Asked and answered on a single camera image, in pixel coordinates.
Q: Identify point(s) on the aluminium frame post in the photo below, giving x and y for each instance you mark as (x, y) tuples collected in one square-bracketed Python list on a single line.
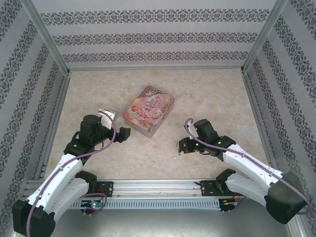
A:
[(264, 37), (47, 37)]

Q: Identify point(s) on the aluminium side rail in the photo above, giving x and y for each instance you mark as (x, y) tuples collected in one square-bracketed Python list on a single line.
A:
[(55, 111), (259, 111)]

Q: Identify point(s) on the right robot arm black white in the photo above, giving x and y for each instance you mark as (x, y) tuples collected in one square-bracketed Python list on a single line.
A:
[(244, 185)]

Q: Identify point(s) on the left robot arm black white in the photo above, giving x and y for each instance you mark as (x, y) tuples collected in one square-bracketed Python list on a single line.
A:
[(53, 187)]

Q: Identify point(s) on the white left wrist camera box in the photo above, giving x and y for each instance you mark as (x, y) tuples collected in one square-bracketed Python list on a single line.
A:
[(108, 116)]

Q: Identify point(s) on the pink illustrated tin box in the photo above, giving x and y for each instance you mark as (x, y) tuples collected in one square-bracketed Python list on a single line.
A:
[(148, 111)]

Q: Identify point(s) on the grey metal sheet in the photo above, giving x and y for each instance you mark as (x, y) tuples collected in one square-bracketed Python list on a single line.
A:
[(158, 223)]

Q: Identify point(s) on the small circuit board green light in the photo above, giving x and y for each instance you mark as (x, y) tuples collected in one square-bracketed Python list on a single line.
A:
[(91, 204)]

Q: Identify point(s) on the aluminium mounting rail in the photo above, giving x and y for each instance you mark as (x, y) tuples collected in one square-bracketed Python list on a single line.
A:
[(158, 187)]

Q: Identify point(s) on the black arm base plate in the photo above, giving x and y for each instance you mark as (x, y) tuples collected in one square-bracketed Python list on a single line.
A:
[(209, 187), (106, 188)]

